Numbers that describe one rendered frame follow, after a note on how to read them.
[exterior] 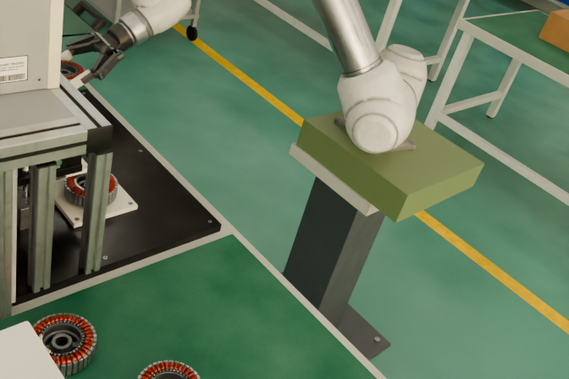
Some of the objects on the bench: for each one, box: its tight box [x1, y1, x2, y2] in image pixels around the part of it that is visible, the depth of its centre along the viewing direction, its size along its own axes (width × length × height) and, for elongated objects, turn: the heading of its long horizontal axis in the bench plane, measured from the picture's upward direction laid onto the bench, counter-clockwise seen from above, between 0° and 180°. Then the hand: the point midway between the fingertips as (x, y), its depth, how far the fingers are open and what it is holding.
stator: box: [64, 173, 119, 208], centre depth 136 cm, size 11×11×4 cm
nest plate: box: [54, 178, 138, 228], centre depth 137 cm, size 15×15×1 cm
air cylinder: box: [17, 187, 30, 230], centre depth 126 cm, size 5×8×6 cm
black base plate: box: [12, 89, 222, 306], centre depth 143 cm, size 47×64×2 cm
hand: (64, 73), depth 168 cm, fingers closed on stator, 11 cm apart
